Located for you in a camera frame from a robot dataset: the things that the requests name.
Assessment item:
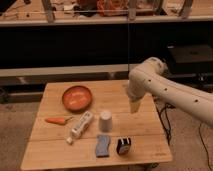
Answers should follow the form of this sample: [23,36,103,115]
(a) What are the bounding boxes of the white ceramic cup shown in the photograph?
[99,110,112,132]

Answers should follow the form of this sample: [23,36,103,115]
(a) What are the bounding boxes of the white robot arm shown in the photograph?
[126,57,213,127]

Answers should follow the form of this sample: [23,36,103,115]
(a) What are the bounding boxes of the blue sponge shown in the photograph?
[95,135,110,157]

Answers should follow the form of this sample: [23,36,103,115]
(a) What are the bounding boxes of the white tube bottle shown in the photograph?
[66,111,94,144]

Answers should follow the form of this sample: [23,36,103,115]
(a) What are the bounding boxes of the orange round bowl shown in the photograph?
[62,85,93,112]

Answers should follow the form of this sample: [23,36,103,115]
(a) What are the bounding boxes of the wooden table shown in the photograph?
[21,80,172,171]

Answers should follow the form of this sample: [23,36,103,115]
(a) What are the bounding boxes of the black box on right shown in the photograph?
[167,44,213,72]

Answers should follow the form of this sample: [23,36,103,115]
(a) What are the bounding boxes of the orange toy carrot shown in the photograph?
[45,117,73,125]

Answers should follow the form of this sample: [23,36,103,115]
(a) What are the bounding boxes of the black cable on floor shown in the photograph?
[197,122,213,171]

